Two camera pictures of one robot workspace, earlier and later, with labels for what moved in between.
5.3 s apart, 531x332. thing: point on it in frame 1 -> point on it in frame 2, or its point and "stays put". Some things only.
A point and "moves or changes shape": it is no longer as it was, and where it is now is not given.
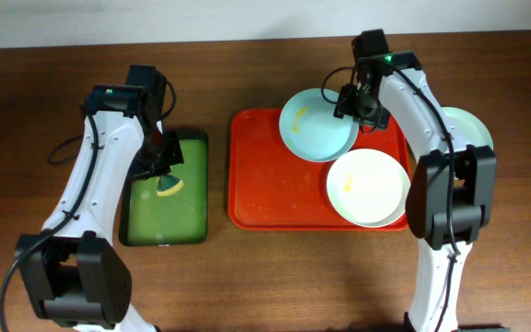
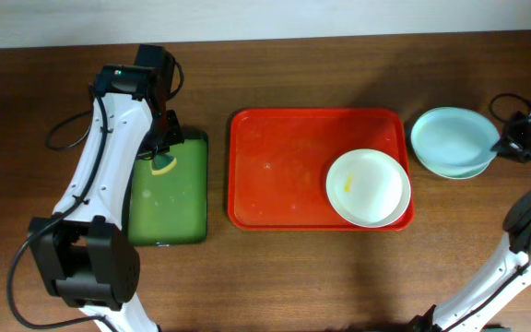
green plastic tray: (180, 219) stays put
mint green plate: (469, 125) moves or changes shape
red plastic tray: (272, 188) stays put
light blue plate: (310, 128) -> (454, 139)
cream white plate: (368, 187) stays put
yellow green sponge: (168, 185) moves or changes shape
